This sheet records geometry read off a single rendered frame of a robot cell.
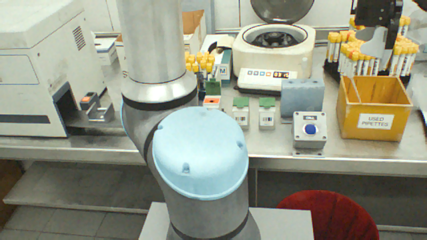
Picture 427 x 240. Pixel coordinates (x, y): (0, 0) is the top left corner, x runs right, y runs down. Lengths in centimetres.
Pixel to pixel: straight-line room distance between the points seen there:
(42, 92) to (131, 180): 88
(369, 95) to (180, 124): 62
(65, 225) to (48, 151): 106
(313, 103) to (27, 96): 71
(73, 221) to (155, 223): 139
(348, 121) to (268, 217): 33
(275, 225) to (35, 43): 64
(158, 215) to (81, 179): 117
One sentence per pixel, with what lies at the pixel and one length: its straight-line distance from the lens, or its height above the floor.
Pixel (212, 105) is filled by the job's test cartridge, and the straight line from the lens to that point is 83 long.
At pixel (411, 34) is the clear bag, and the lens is 131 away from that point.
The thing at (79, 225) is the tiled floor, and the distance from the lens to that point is 195.
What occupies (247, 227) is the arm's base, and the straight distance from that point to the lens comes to 51.
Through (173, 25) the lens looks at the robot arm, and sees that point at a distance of 46.
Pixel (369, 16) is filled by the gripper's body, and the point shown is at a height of 116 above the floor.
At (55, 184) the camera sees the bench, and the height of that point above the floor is 27.
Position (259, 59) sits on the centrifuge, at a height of 97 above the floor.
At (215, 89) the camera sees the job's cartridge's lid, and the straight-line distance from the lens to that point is 86.
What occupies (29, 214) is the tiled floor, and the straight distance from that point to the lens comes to 215.
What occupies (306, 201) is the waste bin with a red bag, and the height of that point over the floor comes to 41.
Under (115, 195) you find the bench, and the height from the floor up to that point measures 27.
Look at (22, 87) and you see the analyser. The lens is 93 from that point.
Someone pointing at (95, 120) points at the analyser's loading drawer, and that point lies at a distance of 91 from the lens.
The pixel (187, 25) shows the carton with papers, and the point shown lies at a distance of 131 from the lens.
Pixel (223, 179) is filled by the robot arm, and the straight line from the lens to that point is 40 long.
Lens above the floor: 139
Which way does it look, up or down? 35 degrees down
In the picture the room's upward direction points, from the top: 6 degrees counter-clockwise
